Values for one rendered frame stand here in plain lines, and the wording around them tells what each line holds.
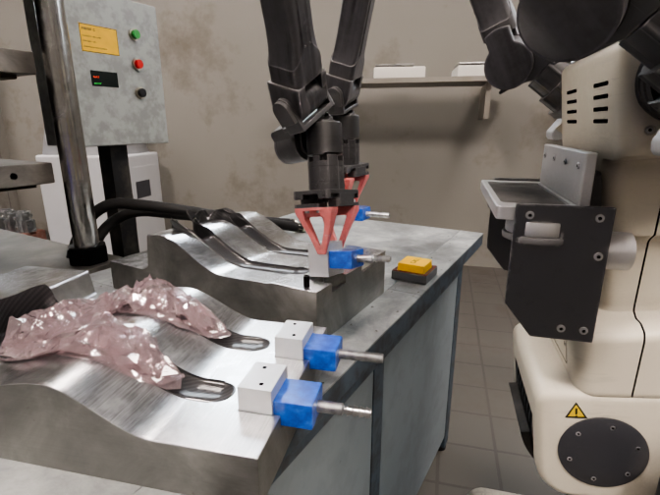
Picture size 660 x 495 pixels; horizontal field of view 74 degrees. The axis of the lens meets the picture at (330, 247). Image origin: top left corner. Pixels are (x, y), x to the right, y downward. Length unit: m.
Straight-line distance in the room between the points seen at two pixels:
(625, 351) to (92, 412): 0.58
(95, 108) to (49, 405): 1.03
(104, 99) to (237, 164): 2.70
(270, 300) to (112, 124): 0.88
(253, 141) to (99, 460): 3.59
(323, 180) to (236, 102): 3.38
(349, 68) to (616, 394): 0.70
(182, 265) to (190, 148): 3.46
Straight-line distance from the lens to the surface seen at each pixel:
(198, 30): 4.23
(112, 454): 0.50
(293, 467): 0.70
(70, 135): 1.23
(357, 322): 0.77
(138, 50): 1.53
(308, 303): 0.67
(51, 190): 4.10
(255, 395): 0.46
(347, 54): 0.93
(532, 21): 0.44
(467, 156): 3.64
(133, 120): 1.49
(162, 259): 0.87
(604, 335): 0.63
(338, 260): 0.68
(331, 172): 0.68
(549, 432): 0.69
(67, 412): 0.50
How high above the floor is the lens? 1.13
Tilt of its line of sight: 16 degrees down
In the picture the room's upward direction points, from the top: straight up
